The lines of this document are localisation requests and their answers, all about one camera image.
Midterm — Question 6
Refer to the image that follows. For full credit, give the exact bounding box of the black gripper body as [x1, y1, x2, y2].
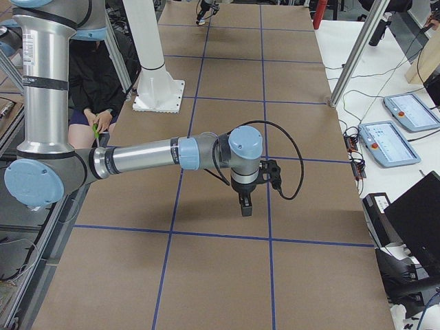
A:
[231, 179, 257, 197]
[200, 2, 218, 12]

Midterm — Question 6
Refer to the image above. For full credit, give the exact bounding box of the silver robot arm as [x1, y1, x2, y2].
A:
[196, 0, 219, 24]
[4, 1, 263, 217]

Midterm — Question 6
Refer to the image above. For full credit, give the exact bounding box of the red cylinder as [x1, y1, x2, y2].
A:
[313, 0, 328, 30]

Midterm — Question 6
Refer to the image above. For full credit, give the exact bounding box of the orange circuit board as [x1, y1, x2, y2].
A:
[344, 134, 359, 153]

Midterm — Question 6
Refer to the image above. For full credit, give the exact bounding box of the black box with label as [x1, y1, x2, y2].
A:
[362, 192, 398, 247]

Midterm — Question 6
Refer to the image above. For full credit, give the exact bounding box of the seated person in black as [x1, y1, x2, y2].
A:
[68, 40, 127, 149]

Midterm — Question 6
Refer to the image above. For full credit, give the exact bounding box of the near blue teach pendant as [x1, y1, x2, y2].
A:
[358, 121, 421, 168]

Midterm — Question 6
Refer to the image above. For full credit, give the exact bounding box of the blue teach pendant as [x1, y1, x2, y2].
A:
[383, 93, 439, 132]
[358, 121, 421, 168]

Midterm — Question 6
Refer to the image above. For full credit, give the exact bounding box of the black laptop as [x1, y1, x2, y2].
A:
[385, 171, 439, 276]

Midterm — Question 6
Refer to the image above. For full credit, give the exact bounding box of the black bottle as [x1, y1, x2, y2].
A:
[368, 12, 392, 47]

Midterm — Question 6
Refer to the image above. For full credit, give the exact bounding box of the far blue teach pendant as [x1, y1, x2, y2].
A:
[383, 93, 439, 132]

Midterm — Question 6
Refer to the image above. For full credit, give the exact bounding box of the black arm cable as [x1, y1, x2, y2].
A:
[206, 119, 305, 201]

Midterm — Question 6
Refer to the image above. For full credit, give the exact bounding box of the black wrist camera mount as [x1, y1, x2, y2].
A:
[256, 159, 282, 191]

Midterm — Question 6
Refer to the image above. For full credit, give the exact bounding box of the white camera pillar with base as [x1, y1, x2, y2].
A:
[123, 0, 185, 113]

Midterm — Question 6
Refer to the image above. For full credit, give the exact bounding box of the aluminium frame post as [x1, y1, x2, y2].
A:
[329, 0, 390, 108]

